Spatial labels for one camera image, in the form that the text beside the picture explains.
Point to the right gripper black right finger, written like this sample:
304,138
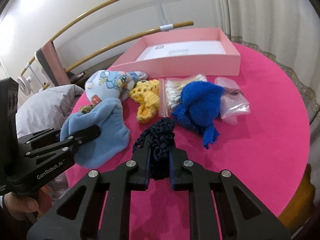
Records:
220,205

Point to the royal blue knitted cloth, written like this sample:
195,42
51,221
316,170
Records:
199,107

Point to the upper wooden ballet bar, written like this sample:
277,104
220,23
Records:
81,17

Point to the pink shallow cardboard box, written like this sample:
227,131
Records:
183,52

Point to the tan fabric scrunchie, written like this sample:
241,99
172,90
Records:
86,109

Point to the cartoon print baby sock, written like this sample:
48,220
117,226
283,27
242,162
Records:
105,84

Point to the wooden ballet bar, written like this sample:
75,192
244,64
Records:
123,41
81,17

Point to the person's left hand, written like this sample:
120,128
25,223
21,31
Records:
18,207

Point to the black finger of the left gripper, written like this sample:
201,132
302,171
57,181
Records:
43,137
62,151

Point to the pink grey hanging towel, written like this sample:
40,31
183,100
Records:
48,58

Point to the navy knitted scrunchie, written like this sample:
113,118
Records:
161,138

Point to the low brown white cabinet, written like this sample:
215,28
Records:
90,71

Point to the small clear plastic bag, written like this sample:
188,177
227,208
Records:
233,102

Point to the cream curtain with lace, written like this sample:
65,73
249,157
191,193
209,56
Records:
285,31

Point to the white barre stand post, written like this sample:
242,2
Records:
165,26

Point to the bag of cotton swabs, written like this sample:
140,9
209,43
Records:
170,92

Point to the yellow crochet toy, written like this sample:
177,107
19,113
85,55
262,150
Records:
146,94

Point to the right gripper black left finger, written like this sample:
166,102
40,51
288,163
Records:
97,207

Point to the lower wooden ballet bar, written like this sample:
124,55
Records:
123,41

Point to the grey quilted blanket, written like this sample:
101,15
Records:
47,109

